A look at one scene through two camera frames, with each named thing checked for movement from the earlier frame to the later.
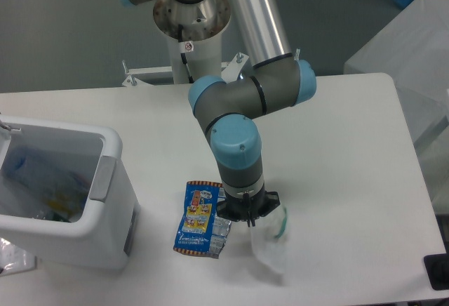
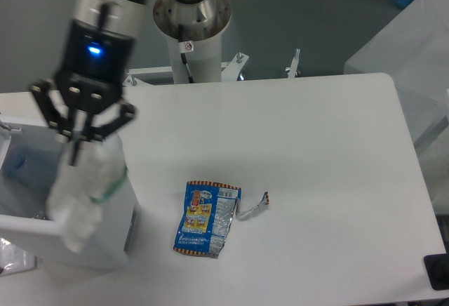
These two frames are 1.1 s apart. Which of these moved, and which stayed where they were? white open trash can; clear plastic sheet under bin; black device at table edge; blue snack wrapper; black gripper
Moved: black gripper
Stayed: clear plastic sheet under bin; white open trash can; blue snack wrapper; black device at table edge
